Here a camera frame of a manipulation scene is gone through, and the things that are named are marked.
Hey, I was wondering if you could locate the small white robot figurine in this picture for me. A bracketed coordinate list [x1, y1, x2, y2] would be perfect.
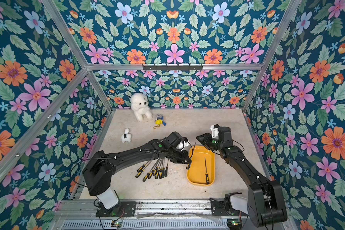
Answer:
[121, 128, 132, 143]

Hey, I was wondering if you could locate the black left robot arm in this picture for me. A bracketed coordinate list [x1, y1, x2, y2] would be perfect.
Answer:
[82, 132, 191, 210]

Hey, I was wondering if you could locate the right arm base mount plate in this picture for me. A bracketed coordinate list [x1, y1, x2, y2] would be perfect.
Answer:
[209, 198, 248, 216]

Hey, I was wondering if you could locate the white plush seal toy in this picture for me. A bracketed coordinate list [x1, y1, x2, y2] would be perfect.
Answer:
[130, 93, 152, 121]

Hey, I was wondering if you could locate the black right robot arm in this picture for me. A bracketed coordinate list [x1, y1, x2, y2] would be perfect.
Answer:
[196, 125, 288, 227]

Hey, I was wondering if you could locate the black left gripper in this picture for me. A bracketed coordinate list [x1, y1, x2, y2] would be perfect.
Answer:
[165, 147, 193, 164]

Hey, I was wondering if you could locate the yellow blue small toy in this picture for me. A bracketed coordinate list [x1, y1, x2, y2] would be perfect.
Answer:
[153, 114, 166, 129]

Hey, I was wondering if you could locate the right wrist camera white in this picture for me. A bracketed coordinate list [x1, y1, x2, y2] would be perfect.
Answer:
[210, 124, 219, 139]

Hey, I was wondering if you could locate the black wall hook rail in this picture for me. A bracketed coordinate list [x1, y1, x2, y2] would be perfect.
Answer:
[142, 64, 203, 71]

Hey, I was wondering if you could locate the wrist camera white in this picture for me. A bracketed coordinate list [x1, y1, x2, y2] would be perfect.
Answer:
[176, 138, 190, 151]
[210, 124, 219, 139]

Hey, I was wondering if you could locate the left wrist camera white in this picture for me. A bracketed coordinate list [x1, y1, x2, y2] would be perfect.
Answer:
[176, 138, 190, 151]

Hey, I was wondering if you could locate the yellow plastic storage tray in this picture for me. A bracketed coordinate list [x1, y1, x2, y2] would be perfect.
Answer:
[186, 145, 215, 186]

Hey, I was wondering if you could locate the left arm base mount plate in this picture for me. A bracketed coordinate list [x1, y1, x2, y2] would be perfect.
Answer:
[96, 200, 137, 218]

